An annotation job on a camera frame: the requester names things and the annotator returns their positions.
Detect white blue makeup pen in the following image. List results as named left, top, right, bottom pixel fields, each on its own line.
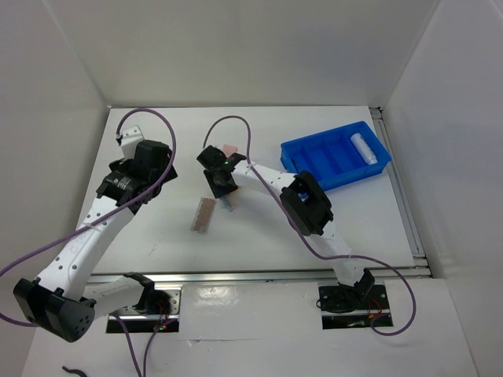
left=219, top=196, right=236, bottom=212

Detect white lotion bottle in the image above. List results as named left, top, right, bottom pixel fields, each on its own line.
left=350, top=133, right=378, bottom=165

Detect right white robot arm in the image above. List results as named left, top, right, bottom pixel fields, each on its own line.
left=196, top=146, right=375, bottom=313

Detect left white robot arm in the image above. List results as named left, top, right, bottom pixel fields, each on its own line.
left=13, top=126, right=177, bottom=342

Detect brown eyeshadow palette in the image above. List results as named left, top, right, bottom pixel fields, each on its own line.
left=191, top=197, right=216, bottom=234

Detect blue plastic organizer bin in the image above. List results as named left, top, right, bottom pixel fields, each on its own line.
left=280, top=121, right=391, bottom=191

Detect black hook bottom left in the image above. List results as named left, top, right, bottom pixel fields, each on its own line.
left=61, top=366, right=87, bottom=377

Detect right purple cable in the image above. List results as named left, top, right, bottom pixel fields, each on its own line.
left=204, top=115, right=417, bottom=338

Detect purple cable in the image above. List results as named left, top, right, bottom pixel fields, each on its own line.
left=0, top=108, right=176, bottom=377
left=204, top=115, right=417, bottom=338

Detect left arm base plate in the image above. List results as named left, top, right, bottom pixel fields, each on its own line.
left=118, top=285, right=182, bottom=334

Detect aluminium rail front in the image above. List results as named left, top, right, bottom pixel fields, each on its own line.
left=88, top=268, right=354, bottom=284

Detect aluminium rail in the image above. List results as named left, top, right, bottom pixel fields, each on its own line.
left=369, top=108, right=432, bottom=279
left=88, top=268, right=354, bottom=284

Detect aluminium rail right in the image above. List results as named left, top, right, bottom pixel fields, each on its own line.
left=369, top=108, right=432, bottom=279

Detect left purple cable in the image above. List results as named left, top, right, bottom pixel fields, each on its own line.
left=0, top=108, right=176, bottom=377

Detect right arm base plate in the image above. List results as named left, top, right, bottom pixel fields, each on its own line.
left=315, top=284, right=393, bottom=330

